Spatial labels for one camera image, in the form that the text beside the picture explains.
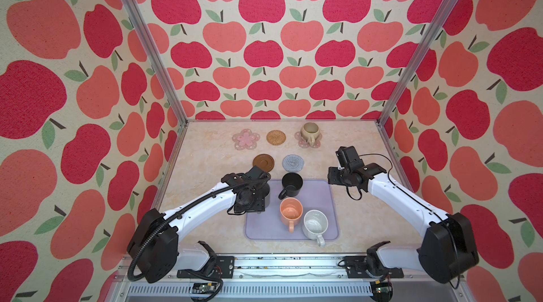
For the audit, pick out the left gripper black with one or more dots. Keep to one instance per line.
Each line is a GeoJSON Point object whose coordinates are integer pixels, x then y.
{"type": "Point", "coordinates": [260, 205]}

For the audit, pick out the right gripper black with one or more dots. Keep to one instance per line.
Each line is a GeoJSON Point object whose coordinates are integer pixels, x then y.
{"type": "Point", "coordinates": [331, 172]}

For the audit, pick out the brown round coaster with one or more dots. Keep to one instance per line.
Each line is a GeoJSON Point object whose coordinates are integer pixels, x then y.
{"type": "Point", "coordinates": [264, 162]}

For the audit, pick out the pink flower coaster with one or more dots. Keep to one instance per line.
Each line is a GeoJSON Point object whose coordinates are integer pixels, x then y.
{"type": "Point", "coordinates": [302, 143]}
{"type": "Point", "coordinates": [246, 139]}

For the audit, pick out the grey round knitted coaster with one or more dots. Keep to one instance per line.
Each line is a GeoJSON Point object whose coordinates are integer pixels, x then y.
{"type": "Point", "coordinates": [293, 163]}

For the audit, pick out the woven rattan round coaster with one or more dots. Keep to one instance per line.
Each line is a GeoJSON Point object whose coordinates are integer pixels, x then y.
{"type": "Point", "coordinates": [276, 137]}

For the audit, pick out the beige mug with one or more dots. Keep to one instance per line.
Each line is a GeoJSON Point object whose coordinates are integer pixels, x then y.
{"type": "Point", "coordinates": [310, 134]}

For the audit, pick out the white mug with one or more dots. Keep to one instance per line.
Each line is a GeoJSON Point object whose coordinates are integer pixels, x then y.
{"type": "Point", "coordinates": [315, 224]}

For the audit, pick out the grey mug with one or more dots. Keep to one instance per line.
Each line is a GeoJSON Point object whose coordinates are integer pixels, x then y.
{"type": "Point", "coordinates": [266, 190]}

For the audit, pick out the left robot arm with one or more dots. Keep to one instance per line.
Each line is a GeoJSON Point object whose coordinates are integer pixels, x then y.
{"type": "Point", "coordinates": [156, 247]}

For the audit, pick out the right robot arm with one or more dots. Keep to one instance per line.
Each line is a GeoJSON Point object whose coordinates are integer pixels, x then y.
{"type": "Point", "coordinates": [448, 247]}

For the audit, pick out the lavender silicone tray mat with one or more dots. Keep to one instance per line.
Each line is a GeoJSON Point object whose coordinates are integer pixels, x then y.
{"type": "Point", "coordinates": [267, 225]}

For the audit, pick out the black mug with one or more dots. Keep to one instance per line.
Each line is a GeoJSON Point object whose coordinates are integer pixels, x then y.
{"type": "Point", "coordinates": [292, 184]}

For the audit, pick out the orange mug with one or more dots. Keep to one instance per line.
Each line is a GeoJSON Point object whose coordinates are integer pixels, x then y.
{"type": "Point", "coordinates": [291, 213]}

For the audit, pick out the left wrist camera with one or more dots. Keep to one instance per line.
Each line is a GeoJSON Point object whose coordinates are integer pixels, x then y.
{"type": "Point", "coordinates": [256, 173]}

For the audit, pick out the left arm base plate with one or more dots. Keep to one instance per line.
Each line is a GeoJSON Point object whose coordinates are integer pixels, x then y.
{"type": "Point", "coordinates": [220, 267]}

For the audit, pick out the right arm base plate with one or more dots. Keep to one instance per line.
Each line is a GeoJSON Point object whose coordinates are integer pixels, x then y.
{"type": "Point", "coordinates": [354, 266]}

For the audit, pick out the front aluminium rail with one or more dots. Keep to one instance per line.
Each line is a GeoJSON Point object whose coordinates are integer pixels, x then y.
{"type": "Point", "coordinates": [289, 277]}

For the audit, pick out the right aluminium frame post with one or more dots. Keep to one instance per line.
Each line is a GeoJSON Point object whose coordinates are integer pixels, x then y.
{"type": "Point", "coordinates": [434, 28]}

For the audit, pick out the aluminium frame post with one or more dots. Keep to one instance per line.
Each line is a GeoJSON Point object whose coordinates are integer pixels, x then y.
{"type": "Point", "coordinates": [434, 28]}
{"type": "Point", "coordinates": [154, 57]}

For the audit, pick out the left aluminium frame post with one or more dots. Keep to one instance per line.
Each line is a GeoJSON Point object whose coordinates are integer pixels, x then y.
{"type": "Point", "coordinates": [154, 57]}

